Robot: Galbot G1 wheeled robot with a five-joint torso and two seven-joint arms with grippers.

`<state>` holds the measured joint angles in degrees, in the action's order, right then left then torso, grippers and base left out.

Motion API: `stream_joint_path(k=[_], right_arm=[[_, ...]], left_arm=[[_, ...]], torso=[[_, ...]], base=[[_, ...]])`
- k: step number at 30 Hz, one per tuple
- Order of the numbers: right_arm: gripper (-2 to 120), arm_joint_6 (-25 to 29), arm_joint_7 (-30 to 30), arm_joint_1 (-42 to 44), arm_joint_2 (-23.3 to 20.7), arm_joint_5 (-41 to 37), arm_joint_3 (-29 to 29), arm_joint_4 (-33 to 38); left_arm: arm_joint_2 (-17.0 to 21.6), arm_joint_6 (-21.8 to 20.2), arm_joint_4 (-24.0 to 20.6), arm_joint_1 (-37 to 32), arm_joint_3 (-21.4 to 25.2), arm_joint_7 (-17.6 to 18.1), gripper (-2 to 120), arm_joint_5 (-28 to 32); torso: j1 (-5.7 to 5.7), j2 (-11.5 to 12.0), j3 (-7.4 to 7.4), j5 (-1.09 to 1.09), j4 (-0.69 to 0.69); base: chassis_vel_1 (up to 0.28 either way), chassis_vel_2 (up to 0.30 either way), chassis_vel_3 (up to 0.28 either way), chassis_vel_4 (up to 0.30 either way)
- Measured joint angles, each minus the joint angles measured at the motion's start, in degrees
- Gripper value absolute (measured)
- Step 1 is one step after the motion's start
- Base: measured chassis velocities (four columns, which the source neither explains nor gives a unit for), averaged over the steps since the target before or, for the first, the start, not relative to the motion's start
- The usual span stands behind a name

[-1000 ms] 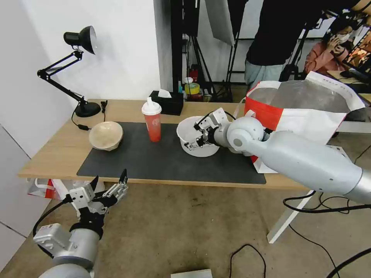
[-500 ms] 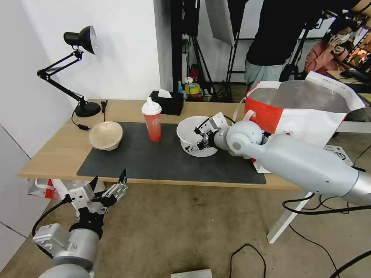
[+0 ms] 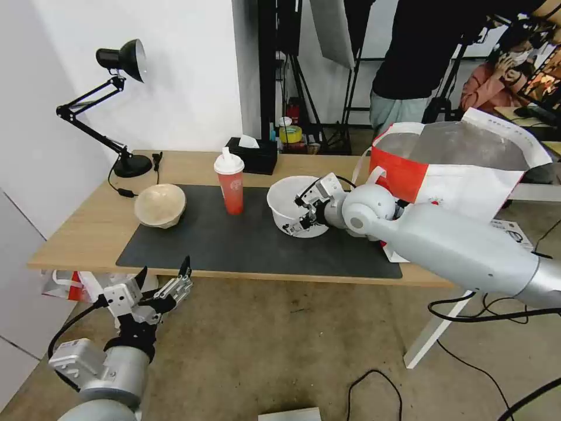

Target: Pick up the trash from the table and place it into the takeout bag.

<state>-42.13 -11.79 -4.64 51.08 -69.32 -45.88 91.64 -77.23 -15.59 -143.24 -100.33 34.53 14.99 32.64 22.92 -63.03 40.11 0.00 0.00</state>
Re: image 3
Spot black floor cable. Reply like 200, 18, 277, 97
438, 337, 561, 421
348, 370, 405, 421

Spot pale grey frame bar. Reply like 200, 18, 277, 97
504, 183, 561, 202

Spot black metal shelf frame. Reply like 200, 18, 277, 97
257, 0, 373, 155

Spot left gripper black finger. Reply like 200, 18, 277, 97
133, 265, 149, 296
153, 256, 193, 313

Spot white printed leaflet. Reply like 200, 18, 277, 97
489, 219, 534, 251

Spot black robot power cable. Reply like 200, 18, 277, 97
427, 291, 561, 325

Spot white reflector board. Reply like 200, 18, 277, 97
309, 0, 376, 69

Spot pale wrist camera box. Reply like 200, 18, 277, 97
103, 282, 144, 318
294, 189, 317, 211

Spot red and white takeout bag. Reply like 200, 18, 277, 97
352, 107, 554, 264

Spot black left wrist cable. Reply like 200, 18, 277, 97
47, 300, 110, 360

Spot black desk lamp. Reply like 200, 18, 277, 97
56, 38, 153, 178

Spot pale grey flat box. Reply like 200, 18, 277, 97
257, 408, 321, 421

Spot white table leg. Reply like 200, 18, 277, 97
403, 287, 472, 369

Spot black tissue box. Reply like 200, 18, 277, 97
224, 136, 279, 175

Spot black desk mat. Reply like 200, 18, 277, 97
115, 184, 403, 279

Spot white paper bowl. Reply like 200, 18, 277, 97
266, 175, 335, 239

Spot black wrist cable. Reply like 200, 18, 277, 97
47, 300, 110, 360
302, 176, 327, 196

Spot wooden table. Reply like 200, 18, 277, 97
27, 150, 459, 289

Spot black lamp cable with switch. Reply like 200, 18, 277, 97
107, 151, 164, 199

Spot person with face mask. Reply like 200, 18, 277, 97
460, 26, 561, 117

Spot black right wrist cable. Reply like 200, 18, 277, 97
302, 176, 327, 196

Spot red and white paper bag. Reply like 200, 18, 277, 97
41, 270, 132, 304

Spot red cup with white lid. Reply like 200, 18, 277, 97
213, 147, 245, 216

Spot beige paper bowl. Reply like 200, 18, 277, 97
134, 184, 187, 230

